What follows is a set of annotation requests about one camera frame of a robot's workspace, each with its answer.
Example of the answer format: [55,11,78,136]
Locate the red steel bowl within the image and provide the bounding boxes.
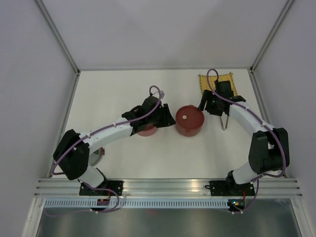
[138,124,158,137]
[175,115,204,137]

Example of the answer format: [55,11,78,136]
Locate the metal tongs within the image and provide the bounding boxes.
[219,114,230,131]

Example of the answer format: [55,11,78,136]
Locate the red lid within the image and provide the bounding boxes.
[176,105,204,130]

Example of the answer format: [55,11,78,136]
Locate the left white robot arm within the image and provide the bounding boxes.
[53,96,176,196]

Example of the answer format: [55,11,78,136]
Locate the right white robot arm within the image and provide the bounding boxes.
[198,80,290,196]

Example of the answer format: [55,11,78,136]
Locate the yellow bamboo mat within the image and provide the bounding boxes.
[198,72,238,96]

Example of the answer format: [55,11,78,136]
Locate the grey transparent lid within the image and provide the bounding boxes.
[89,147,105,166]

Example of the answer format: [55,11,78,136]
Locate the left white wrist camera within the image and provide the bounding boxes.
[151,90,165,99]

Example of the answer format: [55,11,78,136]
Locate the right aluminium frame post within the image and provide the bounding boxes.
[249,0,296,72]

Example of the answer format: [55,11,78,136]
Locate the aluminium frame post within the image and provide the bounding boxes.
[33,0,80,72]
[249,0,296,72]

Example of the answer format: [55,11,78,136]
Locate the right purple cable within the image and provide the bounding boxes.
[206,68,290,215]

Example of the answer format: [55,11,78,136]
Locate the purple cable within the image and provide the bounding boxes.
[51,85,165,213]
[206,68,290,215]

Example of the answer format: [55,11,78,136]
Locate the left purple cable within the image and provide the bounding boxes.
[51,85,165,213]

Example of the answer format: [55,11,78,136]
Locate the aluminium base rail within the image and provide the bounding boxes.
[34,177,303,199]

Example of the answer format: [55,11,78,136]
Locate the white slotted cable duct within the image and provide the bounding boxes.
[44,198,229,209]

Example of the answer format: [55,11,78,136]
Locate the left aluminium frame post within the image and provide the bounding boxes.
[33,0,80,72]

